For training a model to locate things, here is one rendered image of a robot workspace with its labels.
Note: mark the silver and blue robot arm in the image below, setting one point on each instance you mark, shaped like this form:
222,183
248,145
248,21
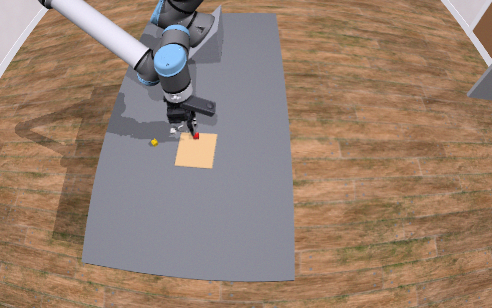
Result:
169,61

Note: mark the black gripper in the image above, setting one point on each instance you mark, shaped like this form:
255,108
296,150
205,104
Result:
175,113

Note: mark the peach flat mat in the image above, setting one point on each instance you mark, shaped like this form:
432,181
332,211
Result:
196,153

